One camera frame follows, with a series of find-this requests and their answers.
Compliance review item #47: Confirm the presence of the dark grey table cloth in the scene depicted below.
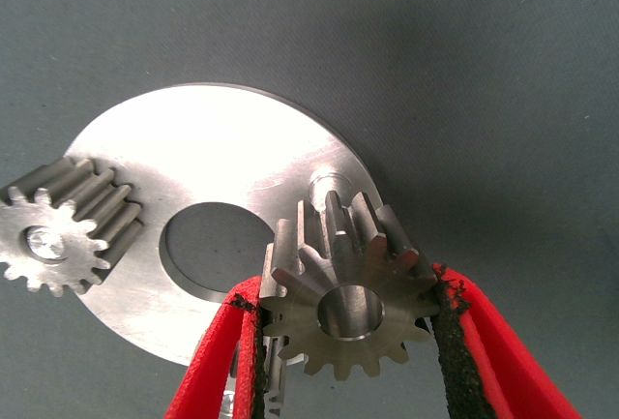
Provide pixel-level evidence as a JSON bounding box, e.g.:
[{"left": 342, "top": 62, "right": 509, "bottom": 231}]
[{"left": 0, "top": 0, "right": 619, "bottom": 419}]

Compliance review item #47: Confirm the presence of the small steel gear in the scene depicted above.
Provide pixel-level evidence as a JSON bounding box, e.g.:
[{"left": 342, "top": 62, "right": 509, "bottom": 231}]
[
  {"left": 0, "top": 157, "right": 146, "bottom": 298},
  {"left": 259, "top": 190, "right": 440, "bottom": 381}
]

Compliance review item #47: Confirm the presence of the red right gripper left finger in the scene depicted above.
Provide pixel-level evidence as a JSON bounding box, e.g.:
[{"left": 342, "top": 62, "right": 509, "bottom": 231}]
[{"left": 163, "top": 276, "right": 270, "bottom": 419}]

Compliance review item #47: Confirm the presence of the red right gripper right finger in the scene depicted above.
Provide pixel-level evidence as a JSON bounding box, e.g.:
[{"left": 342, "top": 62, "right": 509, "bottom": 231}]
[{"left": 429, "top": 262, "right": 584, "bottom": 419}]

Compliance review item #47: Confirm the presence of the round metal plate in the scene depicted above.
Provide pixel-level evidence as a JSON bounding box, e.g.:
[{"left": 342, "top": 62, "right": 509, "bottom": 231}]
[{"left": 65, "top": 82, "right": 388, "bottom": 368}]

